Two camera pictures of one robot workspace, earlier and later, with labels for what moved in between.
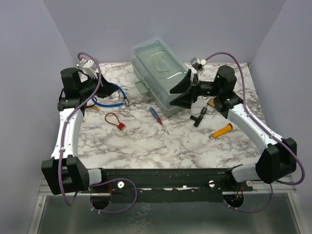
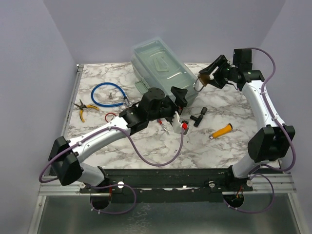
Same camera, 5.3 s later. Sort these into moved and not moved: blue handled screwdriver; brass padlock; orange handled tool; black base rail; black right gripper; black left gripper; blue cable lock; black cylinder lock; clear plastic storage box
Moved: black right gripper; brass padlock; black left gripper
Not moved: blue handled screwdriver; black base rail; blue cable lock; black cylinder lock; orange handled tool; clear plastic storage box
